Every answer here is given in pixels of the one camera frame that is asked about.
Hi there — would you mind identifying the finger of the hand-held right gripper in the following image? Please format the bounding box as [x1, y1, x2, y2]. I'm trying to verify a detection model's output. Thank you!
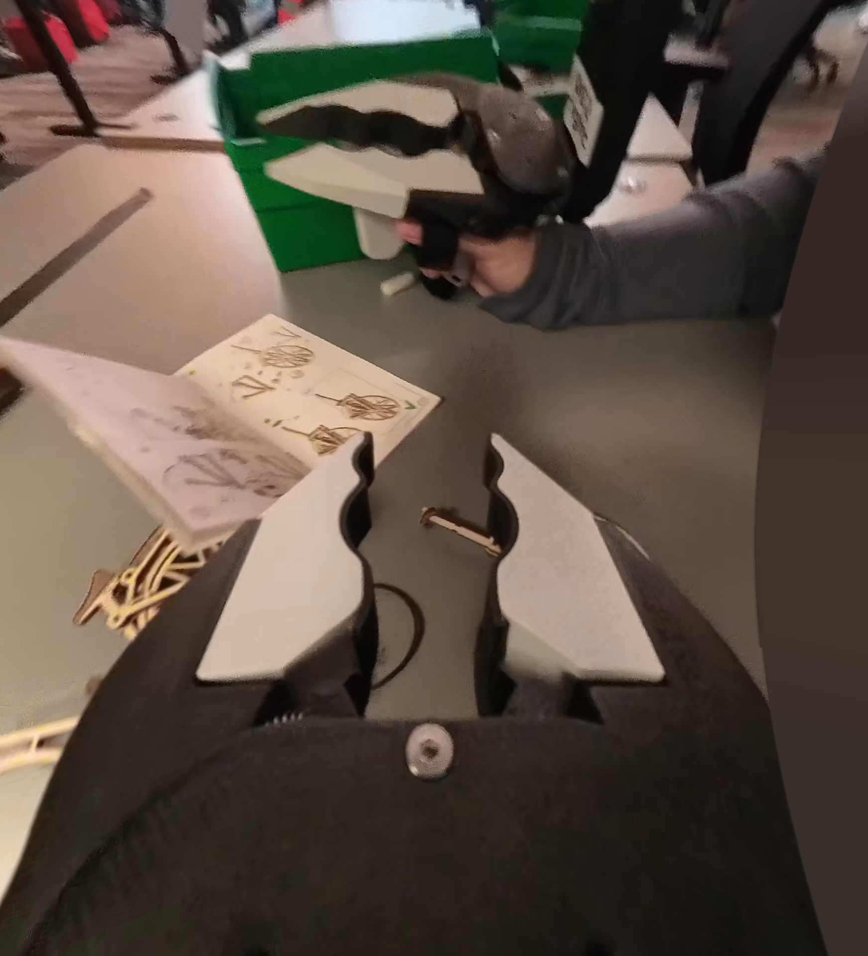
[255, 77, 472, 158]
[264, 142, 413, 218]

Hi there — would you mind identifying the green plastic bin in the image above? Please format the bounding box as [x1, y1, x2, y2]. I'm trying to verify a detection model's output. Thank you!
[492, 0, 592, 76]
[212, 28, 525, 273]

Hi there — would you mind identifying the wooden puzzle frame piece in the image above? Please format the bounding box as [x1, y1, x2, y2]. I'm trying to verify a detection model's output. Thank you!
[73, 526, 227, 640]

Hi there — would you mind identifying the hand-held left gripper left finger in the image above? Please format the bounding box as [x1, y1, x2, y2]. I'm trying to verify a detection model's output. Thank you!
[196, 432, 380, 684]

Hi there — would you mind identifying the black rubber band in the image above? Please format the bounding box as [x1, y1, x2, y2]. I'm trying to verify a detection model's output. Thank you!
[368, 583, 426, 690]

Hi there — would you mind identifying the small wooden stick part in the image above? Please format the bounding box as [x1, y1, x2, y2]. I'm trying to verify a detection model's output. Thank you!
[419, 507, 504, 557]

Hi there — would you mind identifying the person's right hand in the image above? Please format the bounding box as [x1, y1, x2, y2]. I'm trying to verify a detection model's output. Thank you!
[397, 217, 547, 298]

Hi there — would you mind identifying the person's right forearm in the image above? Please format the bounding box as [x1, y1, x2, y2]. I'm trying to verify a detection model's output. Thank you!
[481, 149, 827, 331]

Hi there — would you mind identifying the black table leg stand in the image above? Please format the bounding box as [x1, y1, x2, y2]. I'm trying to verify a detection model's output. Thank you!
[14, 0, 133, 137]

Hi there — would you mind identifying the flat wooden frame part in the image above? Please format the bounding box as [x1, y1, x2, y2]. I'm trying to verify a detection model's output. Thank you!
[0, 716, 80, 785]

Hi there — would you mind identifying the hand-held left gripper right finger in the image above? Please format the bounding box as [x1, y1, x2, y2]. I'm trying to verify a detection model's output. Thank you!
[476, 434, 665, 717]

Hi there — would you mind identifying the open instruction booklet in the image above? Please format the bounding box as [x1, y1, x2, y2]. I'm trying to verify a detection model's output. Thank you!
[0, 314, 442, 547]

